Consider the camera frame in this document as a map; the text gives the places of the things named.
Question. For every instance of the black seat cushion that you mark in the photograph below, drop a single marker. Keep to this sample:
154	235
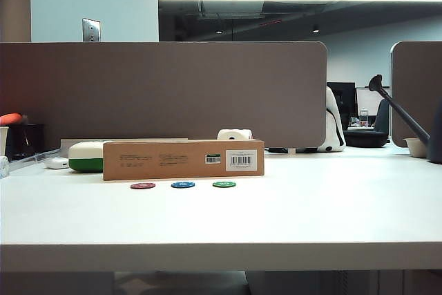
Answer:
366	139

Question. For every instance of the black computer monitor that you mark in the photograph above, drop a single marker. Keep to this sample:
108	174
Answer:
345	94

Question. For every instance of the black mesh container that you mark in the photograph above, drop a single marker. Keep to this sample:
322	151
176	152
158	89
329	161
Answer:
27	139

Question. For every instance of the brown cardboard box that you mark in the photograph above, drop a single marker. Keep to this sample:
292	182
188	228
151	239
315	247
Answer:
165	163

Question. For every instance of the green poker chip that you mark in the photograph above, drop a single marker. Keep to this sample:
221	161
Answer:
224	183

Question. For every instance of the red poker chip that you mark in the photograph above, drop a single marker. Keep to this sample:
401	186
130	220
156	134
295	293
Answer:
143	186

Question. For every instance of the dark office chair back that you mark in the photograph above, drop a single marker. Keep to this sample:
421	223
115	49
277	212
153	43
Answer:
382	117

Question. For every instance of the white paper cup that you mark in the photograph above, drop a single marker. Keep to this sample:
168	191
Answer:
3	139

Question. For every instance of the gray watering can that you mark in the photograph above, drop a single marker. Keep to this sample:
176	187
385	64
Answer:
435	136

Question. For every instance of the clear patterned water bottle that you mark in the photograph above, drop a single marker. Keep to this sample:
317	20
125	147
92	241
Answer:
3	167

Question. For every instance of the narrow brown desk divider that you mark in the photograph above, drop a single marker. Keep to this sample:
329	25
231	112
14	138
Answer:
414	84

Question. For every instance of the orange rounded object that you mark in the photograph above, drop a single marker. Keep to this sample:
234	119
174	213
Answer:
9	119

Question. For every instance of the white and black plush figure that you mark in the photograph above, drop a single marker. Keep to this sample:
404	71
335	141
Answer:
334	129

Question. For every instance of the bright white monitor screen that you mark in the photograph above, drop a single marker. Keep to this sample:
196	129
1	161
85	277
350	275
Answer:
366	101

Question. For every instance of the white tape roll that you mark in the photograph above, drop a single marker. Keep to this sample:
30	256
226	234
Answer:
235	134

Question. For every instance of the wide brown desk divider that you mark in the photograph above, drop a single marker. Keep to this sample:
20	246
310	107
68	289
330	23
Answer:
165	91

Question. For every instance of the small white earbud case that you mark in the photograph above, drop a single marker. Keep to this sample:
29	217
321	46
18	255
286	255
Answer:
57	163

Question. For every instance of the flat black object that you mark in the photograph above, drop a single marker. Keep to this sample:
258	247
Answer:
278	150

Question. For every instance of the clear acrylic tray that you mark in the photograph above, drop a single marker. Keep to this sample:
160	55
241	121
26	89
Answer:
31	159

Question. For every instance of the white and green oval case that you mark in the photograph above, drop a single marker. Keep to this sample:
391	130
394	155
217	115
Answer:
84	157

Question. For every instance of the blue poker chip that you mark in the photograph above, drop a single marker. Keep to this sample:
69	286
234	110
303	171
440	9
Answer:
183	184

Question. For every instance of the white paper bowl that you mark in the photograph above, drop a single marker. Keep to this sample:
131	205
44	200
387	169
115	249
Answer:
416	148

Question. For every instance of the metal wall outlet plate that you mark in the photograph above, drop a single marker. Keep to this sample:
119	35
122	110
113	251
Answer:
91	29

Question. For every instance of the clear plastic bottle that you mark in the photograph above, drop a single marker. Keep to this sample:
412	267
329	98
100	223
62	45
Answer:
363	117

